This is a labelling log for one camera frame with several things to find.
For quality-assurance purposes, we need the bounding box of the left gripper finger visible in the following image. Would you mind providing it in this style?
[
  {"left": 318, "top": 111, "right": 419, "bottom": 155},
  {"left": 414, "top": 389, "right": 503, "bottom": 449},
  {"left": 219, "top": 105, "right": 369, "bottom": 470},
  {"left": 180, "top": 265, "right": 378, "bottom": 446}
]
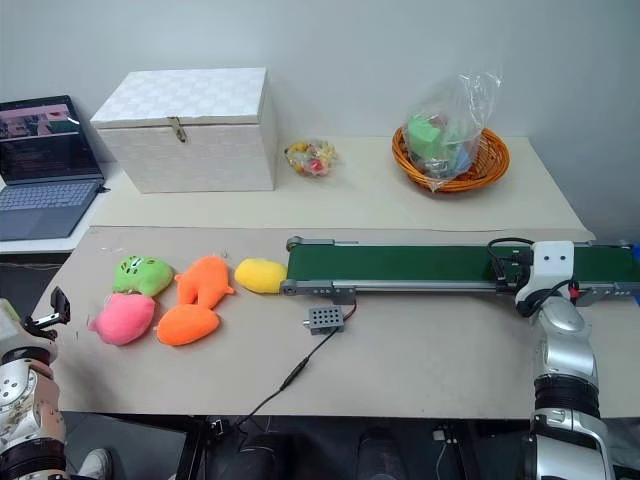
[
  {"left": 49, "top": 286, "right": 72, "bottom": 322},
  {"left": 21, "top": 319, "right": 57, "bottom": 344}
]

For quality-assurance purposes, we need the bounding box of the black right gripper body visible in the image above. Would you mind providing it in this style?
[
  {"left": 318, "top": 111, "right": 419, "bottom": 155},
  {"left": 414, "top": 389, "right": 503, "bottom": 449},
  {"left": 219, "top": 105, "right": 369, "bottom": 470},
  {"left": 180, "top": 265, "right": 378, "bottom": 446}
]
[{"left": 501, "top": 252, "right": 533, "bottom": 295}]

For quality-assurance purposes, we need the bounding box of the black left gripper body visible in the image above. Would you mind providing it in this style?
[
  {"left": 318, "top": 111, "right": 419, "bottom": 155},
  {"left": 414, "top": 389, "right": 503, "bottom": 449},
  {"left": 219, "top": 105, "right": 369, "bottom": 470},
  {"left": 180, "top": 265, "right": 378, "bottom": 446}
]
[{"left": 27, "top": 309, "right": 65, "bottom": 332}]

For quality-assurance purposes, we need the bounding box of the green conveyor belt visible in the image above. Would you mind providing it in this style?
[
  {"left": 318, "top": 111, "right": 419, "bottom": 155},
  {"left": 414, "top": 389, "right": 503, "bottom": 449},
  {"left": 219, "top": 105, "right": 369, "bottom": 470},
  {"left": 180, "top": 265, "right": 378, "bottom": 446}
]
[{"left": 279, "top": 234, "right": 640, "bottom": 307}]

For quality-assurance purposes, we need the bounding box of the pink plush toy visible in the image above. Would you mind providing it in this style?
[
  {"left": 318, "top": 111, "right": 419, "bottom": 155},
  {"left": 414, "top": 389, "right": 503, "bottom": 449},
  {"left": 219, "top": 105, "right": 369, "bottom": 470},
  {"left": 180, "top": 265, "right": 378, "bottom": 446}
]
[{"left": 88, "top": 293, "right": 157, "bottom": 347}]

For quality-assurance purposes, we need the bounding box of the green plush toy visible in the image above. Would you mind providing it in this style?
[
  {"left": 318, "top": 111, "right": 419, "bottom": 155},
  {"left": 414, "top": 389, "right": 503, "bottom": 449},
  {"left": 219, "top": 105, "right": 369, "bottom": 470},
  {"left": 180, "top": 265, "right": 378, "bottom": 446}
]
[{"left": 111, "top": 254, "right": 175, "bottom": 297}]

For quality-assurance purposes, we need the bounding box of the orange wicker basket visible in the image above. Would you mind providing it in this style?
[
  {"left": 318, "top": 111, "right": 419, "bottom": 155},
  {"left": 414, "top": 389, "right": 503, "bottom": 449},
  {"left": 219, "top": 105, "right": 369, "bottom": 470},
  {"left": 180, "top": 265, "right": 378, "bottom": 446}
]
[{"left": 391, "top": 124, "right": 512, "bottom": 194}]

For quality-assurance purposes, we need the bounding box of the blue object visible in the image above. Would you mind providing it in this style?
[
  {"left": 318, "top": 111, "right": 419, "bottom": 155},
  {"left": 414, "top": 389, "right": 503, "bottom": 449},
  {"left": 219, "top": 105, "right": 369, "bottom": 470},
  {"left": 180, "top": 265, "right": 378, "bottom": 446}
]
[{"left": 629, "top": 241, "right": 640, "bottom": 307}]

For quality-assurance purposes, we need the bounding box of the orange plush oval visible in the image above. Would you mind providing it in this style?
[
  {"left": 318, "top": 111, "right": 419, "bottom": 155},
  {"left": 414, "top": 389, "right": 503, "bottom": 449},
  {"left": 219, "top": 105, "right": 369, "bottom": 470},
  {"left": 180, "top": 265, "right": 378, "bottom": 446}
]
[{"left": 155, "top": 304, "right": 221, "bottom": 347}]

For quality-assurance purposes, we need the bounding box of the dark blue laptop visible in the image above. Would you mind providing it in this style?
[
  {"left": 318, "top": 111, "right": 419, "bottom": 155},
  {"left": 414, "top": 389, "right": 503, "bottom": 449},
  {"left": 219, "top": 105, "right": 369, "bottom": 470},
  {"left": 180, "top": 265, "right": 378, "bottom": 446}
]
[{"left": 0, "top": 94, "right": 109, "bottom": 243}]

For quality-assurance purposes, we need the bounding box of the white shoe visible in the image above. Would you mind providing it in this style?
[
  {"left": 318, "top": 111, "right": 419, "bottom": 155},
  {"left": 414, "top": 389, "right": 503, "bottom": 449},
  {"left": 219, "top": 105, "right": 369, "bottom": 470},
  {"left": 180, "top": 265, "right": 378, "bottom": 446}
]
[{"left": 76, "top": 447, "right": 115, "bottom": 480}]

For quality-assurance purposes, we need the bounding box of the orange plush carrot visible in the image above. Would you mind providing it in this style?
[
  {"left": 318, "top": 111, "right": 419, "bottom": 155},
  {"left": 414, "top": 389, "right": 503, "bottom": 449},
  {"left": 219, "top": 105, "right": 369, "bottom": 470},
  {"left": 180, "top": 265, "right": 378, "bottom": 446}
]
[{"left": 174, "top": 255, "right": 237, "bottom": 309}]

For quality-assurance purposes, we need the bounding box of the beige cardboard sheet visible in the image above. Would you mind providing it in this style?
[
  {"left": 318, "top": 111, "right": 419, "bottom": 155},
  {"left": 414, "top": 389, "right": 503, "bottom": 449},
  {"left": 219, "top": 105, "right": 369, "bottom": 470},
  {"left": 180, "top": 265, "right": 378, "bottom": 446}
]
[
  {"left": 92, "top": 133, "right": 597, "bottom": 234},
  {"left": 48, "top": 225, "right": 640, "bottom": 420}
]

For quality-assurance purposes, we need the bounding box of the clear plastic bag of toys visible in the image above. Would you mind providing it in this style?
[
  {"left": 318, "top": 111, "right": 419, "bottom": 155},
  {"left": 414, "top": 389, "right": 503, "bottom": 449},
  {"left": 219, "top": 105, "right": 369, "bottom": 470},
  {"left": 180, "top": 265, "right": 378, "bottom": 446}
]
[{"left": 403, "top": 71, "right": 504, "bottom": 194}]

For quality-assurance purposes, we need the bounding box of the grey perforated control box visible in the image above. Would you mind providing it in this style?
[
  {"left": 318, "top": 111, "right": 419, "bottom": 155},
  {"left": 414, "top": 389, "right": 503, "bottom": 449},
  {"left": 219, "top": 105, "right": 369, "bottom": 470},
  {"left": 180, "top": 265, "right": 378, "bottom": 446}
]
[{"left": 301, "top": 305, "right": 347, "bottom": 338}]

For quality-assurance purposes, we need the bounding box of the yellow plush toy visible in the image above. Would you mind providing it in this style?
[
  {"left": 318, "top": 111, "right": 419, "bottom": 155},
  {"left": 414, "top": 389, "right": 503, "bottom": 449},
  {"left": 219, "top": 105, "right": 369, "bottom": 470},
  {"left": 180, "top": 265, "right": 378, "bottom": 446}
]
[{"left": 234, "top": 256, "right": 289, "bottom": 296}]

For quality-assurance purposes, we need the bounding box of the white patterned lidded box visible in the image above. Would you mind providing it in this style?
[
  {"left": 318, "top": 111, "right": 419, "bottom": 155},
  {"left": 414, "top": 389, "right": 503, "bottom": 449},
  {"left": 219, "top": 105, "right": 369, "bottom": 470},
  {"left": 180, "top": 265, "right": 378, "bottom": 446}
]
[{"left": 89, "top": 66, "right": 279, "bottom": 195}]

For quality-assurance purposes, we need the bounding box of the dark rounded shape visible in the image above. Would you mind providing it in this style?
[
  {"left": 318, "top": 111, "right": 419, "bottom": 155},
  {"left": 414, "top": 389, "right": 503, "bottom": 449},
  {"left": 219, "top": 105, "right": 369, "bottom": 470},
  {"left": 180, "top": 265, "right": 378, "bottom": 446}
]
[
  {"left": 238, "top": 431, "right": 297, "bottom": 480},
  {"left": 355, "top": 428, "right": 402, "bottom": 480}
]

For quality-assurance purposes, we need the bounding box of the small bag of candies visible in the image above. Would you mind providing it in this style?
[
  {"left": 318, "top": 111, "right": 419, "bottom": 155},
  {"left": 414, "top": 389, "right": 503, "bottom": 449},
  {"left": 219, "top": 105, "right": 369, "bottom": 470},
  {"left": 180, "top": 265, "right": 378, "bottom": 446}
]
[{"left": 284, "top": 139, "right": 342, "bottom": 180}]

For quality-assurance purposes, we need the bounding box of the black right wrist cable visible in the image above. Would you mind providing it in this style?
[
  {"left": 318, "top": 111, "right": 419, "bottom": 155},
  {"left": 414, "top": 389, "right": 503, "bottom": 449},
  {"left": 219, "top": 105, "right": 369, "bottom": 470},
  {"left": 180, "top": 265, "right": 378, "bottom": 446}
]
[{"left": 486, "top": 236, "right": 535, "bottom": 294}]

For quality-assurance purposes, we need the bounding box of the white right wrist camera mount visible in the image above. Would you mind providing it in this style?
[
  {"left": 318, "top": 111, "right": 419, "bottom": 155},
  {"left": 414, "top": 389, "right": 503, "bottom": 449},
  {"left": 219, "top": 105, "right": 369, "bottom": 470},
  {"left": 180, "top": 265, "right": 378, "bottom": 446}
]
[{"left": 528, "top": 240, "right": 576, "bottom": 294}]

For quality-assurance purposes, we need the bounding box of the black table frame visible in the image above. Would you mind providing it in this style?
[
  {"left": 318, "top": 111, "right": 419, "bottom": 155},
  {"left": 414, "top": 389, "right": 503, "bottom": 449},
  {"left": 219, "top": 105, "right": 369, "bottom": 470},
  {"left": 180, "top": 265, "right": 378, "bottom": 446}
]
[{"left": 172, "top": 414, "right": 464, "bottom": 480}]

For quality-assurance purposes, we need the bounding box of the black power cable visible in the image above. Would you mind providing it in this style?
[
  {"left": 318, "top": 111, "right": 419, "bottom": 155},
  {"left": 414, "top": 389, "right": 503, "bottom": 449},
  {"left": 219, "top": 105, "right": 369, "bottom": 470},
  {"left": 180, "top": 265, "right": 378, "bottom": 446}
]
[{"left": 233, "top": 328, "right": 342, "bottom": 432}]

